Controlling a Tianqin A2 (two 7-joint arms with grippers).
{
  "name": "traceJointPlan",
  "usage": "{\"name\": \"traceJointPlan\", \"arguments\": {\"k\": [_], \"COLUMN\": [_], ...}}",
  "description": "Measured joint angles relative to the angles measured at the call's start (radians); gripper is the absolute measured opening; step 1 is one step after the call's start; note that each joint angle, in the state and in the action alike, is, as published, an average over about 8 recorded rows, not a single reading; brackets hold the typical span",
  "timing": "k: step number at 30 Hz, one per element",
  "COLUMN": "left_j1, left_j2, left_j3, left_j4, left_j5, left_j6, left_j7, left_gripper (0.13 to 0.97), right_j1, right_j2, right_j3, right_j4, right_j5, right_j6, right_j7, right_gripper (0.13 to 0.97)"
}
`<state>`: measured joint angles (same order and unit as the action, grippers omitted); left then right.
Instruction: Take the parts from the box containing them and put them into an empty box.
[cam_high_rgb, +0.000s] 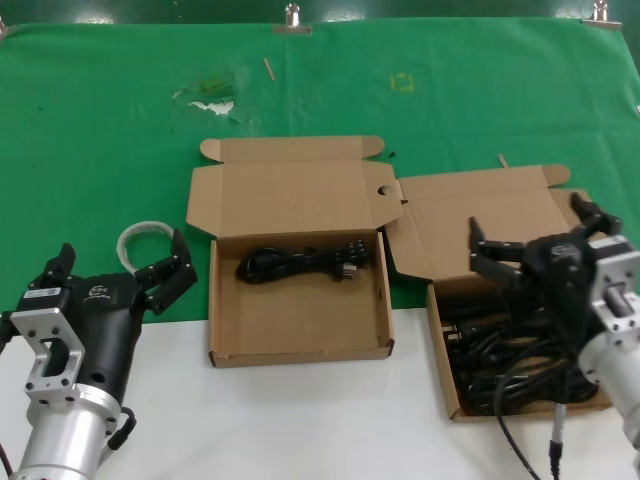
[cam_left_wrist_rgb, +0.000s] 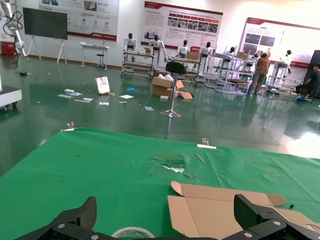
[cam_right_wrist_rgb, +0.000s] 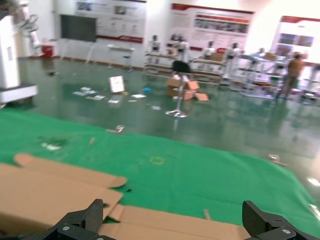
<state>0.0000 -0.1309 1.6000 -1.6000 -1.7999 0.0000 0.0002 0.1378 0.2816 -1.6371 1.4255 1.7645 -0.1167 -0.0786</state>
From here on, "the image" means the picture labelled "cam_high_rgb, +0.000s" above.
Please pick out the silver left wrist bracket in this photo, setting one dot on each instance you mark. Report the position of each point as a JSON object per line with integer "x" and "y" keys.
{"x": 30, "y": 325}

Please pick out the green table cloth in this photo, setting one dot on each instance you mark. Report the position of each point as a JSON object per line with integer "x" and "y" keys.
{"x": 100, "y": 150}

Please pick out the clear tape roll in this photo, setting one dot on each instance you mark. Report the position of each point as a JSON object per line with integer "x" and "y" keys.
{"x": 145, "y": 225}

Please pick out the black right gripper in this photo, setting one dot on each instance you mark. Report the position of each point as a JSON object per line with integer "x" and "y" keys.
{"x": 567, "y": 285}

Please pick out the cardboard box with round hole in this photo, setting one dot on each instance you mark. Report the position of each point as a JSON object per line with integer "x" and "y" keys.
{"x": 300, "y": 320}

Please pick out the long wooden stick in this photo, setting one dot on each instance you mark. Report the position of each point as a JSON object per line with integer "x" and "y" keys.
{"x": 269, "y": 69}

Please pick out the short wooden stick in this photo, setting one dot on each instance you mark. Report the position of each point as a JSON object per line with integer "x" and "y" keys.
{"x": 502, "y": 160}

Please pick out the cardboard box with oval hole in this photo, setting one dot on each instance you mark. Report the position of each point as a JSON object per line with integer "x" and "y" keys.
{"x": 475, "y": 220}

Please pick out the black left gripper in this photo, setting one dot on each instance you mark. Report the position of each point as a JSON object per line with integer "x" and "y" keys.
{"x": 107, "y": 330}

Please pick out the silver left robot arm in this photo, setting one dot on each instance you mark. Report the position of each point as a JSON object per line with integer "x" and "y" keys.
{"x": 65, "y": 440}

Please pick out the silver binder clip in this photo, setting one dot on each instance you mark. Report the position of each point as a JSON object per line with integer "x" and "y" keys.
{"x": 292, "y": 27}
{"x": 602, "y": 22}

